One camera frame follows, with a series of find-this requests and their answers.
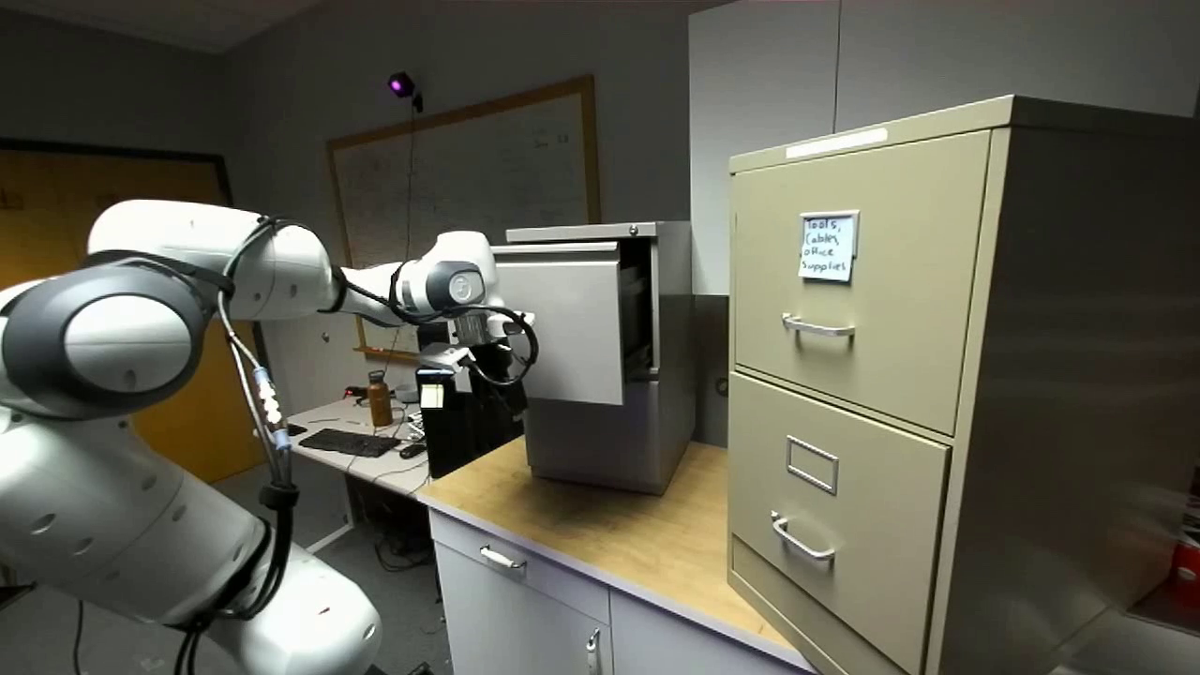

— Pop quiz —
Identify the grey top drawer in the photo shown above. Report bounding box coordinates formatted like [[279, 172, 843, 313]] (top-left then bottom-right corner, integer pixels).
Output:
[[494, 243, 623, 404]]

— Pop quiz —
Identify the white base cabinet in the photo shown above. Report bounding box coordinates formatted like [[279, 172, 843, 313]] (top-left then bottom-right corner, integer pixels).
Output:
[[432, 513, 811, 675]]

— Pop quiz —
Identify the brown bottle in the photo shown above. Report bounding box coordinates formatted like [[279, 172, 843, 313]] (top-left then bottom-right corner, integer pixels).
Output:
[[367, 369, 393, 427]]

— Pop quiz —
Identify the purple lit camera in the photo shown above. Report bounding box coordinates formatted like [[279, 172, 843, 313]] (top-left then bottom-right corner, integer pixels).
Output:
[[386, 71, 422, 111]]

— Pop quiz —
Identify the red object at right edge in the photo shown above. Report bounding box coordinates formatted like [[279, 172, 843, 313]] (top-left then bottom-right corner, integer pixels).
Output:
[[1166, 473, 1200, 621]]

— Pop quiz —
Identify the black keyboard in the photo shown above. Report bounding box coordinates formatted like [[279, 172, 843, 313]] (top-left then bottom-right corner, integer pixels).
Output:
[[298, 427, 399, 458]]

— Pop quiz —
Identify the beige right file cabinet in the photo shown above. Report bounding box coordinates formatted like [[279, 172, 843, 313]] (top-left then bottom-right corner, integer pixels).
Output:
[[727, 92, 1200, 675]]

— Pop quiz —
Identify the grey left file cabinet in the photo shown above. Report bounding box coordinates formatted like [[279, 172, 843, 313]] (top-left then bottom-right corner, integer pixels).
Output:
[[494, 221, 694, 493]]

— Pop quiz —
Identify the wood framed whiteboard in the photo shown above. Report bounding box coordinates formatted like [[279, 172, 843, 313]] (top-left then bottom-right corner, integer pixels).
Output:
[[324, 74, 602, 368]]

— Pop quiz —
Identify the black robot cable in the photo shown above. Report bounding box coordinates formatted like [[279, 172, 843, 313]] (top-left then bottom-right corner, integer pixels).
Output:
[[168, 212, 304, 675]]

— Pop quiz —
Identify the white paper label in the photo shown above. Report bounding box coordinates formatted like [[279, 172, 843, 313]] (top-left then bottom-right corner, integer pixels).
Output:
[[798, 211, 857, 283]]

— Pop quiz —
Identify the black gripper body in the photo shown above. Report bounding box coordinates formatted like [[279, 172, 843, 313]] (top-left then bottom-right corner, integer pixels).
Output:
[[414, 307, 534, 476]]

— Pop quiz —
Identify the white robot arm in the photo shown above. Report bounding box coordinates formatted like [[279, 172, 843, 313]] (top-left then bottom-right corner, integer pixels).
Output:
[[0, 198, 533, 675]]

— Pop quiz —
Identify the wooden door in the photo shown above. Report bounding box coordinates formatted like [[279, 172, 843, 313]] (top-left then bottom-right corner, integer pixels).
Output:
[[0, 148, 259, 479]]

